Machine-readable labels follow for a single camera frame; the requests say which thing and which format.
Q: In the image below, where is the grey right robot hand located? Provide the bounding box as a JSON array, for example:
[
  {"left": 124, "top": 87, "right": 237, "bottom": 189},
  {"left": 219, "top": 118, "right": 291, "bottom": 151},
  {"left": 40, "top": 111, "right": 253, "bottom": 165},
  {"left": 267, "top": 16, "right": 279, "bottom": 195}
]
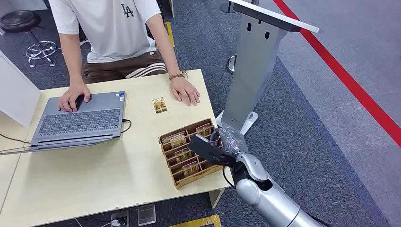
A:
[{"left": 209, "top": 126, "right": 249, "bottom": 155}]

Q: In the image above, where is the gold printed card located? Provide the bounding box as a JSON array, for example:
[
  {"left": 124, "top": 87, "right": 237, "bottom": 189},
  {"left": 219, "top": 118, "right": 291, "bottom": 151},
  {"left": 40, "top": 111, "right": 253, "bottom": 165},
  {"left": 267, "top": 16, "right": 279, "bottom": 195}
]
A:
[
  {"left": 161, "top": 131, "right": 186, "bottom": 144},
  {"left": 152, "top": 97, "right": 168, "bottom": 114},
  {"left": 195, "top": 123, "right": 213, "bottom": 137},
  {"left": 174, "top": 148, "right": 192, "bottom": 163},
  {"left": 182, "top": 161, "right": 200, "bottom": 177},
  {"left": 169, "top": 136, "right": 187, "bottom": 149}
]

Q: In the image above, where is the wooden card holder box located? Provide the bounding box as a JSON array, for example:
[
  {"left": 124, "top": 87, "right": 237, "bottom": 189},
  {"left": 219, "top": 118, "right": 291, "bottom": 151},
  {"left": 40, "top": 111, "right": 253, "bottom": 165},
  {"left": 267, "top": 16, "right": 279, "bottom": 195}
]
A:
[{"left": 158, "top": 118, "right": 224, "bottom": 190}]

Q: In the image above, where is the person's left hand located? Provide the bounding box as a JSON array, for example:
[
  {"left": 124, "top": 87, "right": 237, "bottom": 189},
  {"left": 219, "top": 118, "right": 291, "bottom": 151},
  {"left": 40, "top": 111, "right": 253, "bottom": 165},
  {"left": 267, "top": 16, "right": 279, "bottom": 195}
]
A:
[{"left": 169, "top": 76, "right": 201, "bottom": 107}]

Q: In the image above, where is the person's hand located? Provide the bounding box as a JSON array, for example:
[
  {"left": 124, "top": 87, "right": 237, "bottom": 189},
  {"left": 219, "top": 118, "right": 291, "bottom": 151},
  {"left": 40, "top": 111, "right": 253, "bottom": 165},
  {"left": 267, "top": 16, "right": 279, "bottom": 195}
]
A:
[
  {"left": 169, "top": 76, "right": 201, "bottom": 107},
  {"left": 57, "top": 83, "right": 92, "bottom": 113}
]

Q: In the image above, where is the person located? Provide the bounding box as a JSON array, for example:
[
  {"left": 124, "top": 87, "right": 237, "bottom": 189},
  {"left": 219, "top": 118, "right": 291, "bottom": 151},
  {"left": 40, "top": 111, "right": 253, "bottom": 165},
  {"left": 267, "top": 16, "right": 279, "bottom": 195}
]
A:
[{"left": 48, "top": 0, "right": 201, "bottom": 114}]

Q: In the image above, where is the person's right hand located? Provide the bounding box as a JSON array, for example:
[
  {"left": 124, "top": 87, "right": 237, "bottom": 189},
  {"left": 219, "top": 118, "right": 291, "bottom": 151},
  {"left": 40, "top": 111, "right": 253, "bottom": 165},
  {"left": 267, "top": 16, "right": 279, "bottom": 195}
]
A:
[{"left": 57, "top": 83, "right": 92, "bottom": 113}]

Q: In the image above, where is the beige table leg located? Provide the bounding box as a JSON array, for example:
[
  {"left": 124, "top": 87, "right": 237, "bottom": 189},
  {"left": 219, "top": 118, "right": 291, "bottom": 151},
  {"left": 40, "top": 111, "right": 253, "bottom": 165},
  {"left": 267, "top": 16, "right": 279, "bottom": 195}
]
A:
[{"left": 208, "top": 188, "right": 226, "bottom": 210}]

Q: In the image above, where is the grey kiosk stand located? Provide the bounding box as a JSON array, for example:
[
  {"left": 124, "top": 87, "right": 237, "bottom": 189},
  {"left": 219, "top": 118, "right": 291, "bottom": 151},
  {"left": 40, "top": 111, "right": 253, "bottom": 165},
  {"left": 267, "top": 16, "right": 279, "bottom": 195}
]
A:
[{"left": 215, "top": 0, "right": 320, "bottom": 136}]

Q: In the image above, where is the clear floor box lid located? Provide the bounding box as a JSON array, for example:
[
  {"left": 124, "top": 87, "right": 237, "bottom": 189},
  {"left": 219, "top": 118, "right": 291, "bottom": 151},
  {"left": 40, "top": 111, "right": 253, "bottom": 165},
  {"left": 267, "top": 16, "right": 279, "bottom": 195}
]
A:
[{"left": 137, "top": 204, "right": 157, "bottom": 227}]

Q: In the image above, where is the yellow chair leg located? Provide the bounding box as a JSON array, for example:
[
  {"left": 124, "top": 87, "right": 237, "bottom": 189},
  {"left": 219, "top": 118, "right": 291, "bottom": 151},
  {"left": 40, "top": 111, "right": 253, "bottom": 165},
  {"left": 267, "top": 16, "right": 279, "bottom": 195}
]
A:
[{"left": 164, "top": 21, "right": 176, "bottom": 48}]

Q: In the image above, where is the floor power socket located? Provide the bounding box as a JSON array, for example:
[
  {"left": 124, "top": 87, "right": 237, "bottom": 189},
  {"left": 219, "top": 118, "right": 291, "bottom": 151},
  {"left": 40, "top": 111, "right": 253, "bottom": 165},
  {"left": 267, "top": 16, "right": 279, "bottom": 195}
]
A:
[{"left": 110, "top": 210, "right": 130, "bottom": 227}]

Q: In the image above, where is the grey laptop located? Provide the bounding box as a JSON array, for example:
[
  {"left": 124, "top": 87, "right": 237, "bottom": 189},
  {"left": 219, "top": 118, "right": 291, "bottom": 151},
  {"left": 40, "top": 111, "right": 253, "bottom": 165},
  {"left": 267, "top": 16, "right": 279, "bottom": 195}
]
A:
[{"left": 30, "top": 91, "right": 127, "bottom": 150}]

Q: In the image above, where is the white partition panel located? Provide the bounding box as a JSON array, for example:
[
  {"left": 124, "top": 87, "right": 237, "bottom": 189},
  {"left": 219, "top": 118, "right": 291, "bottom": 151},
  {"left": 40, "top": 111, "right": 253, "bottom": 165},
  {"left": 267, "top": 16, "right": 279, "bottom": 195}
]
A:
[{"left": 0, "top": 50, "right": 42, "bottom": 128}]

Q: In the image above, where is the black round stool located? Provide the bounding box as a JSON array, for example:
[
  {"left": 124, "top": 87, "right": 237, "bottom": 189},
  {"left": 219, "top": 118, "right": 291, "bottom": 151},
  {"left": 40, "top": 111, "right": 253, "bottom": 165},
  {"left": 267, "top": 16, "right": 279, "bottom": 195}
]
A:
[{"left": 0, "top": 10, "right": 60, "bottom": 68}]

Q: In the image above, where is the chrome round post base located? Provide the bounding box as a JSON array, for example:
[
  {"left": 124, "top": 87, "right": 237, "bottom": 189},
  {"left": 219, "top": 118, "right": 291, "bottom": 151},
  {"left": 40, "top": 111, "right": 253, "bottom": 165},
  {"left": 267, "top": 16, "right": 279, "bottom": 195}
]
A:
[{"left": 225, "top": 54, "right": 238, "bottom": 75}]

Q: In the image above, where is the beaded bracelet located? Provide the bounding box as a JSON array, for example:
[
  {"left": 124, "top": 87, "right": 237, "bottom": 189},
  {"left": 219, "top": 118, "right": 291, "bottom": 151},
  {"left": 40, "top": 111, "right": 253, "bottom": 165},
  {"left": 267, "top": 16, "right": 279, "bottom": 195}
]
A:
[{"left": 168, "top": 70, "right": 189, "bottom": 81}]

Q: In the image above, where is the yellow floor frame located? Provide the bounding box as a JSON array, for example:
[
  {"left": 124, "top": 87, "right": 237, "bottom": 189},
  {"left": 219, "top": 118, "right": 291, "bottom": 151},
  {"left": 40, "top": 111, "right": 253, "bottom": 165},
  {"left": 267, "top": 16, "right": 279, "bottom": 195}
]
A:
[{"left": 168, "top": 214, "right": 222, "bottom": 227}]

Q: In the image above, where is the thin black desk cable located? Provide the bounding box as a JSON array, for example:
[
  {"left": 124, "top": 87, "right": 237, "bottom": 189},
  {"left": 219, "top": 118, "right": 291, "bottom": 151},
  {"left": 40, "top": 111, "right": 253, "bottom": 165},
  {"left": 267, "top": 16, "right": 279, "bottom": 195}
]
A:
[{"left": 0, "top": 132, "right": 33, "bottom": 157}]

